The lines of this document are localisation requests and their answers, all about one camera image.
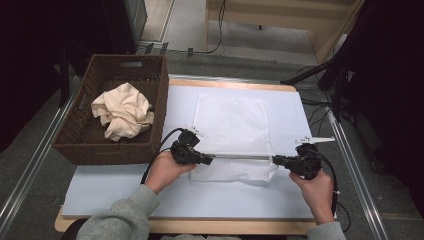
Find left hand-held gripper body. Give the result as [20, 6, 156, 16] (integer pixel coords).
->
[170, 125, 201, 165]

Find right hand-held gripper black cable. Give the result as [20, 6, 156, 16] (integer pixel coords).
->
[308, 149, 339, 216]

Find cream cloth garment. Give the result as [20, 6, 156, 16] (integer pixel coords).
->
[90, 82, 155, 143]

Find pale blue table mat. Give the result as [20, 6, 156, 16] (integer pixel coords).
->
[61, 85, 337, 220]

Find person's right hand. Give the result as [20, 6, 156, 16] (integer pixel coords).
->
[288, 170, 335, 225]

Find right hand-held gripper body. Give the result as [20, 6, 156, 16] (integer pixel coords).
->
[287, 136, 336, 181]

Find thin black floor cable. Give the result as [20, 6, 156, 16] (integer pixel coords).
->
[166, 0, 228, 56]

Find left hand-held gripper black cable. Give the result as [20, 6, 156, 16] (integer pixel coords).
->
[139, 127, 184, 185]

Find light wooden platform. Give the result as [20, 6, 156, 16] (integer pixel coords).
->
[204, 0, 366, 64]

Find white mesh laundry bag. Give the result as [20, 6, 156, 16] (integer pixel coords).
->
[189, 92, 279, 183]

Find metal strip behind table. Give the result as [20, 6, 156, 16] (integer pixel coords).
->
[168, 73, 294, 87]

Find brown wicker basket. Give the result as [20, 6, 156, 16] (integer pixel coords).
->
[51, 53, 170, 166]

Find metal floor rail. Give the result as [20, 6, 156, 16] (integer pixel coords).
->
[0, 76, 83, 231]
[324, 108, 389, 240]

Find black stand legs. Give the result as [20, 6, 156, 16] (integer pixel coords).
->
[279, 49, 354, 123]

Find dark curtain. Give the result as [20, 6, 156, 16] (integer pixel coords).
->
[333, 0, 424, 218]
[0, 0, 111, 153]

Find hand-held gripper black cable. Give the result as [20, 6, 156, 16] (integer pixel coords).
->
[308, 149, 339, 216]
[139, 127, 184, 185]

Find black floor cables bundle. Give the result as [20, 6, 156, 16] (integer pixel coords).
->
[296, 64, 334, 138]

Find person's left hand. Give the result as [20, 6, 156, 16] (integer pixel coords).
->
[143, 151, 198, 196]

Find black looped cable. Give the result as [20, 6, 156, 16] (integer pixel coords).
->
[334, 199, 352, 233]

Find dark cabinet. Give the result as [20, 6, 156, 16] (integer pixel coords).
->
[99, 0, 149, 56]

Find light wooden table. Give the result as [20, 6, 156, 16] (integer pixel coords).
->
[54, 78, 338, 235]

